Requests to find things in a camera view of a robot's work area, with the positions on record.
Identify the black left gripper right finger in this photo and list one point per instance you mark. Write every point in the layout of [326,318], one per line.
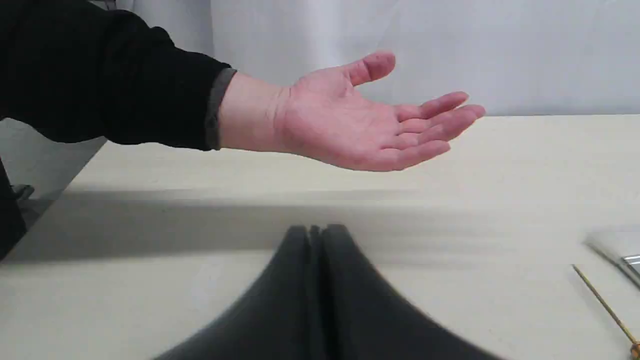
[370,320]

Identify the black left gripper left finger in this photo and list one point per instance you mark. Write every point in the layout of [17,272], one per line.
[269,321]

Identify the black and gold screwdriver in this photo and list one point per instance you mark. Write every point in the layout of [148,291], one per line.
[634,343]

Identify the forearm in black sleeve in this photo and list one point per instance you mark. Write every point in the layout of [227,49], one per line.
[75,72]

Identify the person's open bare hand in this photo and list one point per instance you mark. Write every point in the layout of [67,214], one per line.
[324,117]

